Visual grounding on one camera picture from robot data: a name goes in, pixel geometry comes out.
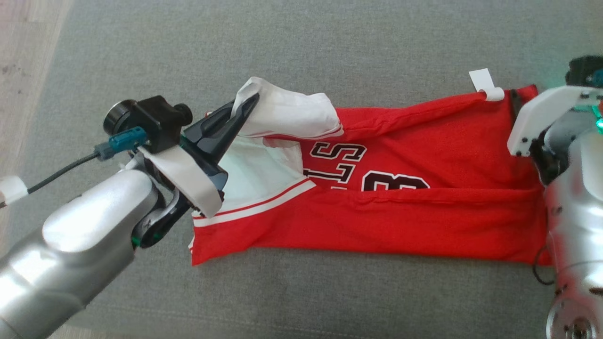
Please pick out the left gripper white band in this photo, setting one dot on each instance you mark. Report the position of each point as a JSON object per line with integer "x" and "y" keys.
{"x": 193, "y": 179}

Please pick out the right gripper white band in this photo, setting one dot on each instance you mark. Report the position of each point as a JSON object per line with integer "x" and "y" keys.
{"x": 541, "y": 117}

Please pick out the red basketball jersey white sleeves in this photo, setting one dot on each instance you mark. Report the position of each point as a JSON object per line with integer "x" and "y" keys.
{"x": 377, "y": 221}

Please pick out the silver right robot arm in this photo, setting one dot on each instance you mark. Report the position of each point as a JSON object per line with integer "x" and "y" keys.
{"x": 577, "y": 226}

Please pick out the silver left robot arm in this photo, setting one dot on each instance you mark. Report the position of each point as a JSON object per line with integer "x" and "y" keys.
{"x": 80, "y": 249}

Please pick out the large grey fabric sofa seat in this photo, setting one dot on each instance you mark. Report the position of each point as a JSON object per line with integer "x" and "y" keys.
{"x": 330, "y": 37}

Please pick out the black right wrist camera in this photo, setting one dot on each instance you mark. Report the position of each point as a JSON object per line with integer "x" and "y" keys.
{"x": 582, "y": 70}

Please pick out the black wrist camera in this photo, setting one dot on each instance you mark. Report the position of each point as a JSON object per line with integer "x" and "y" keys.
{"x": 582, "y": 70}
{"x": 146, "y": 120}

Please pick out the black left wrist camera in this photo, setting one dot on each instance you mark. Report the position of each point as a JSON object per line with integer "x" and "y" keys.
{"x": 146, "y": 120}

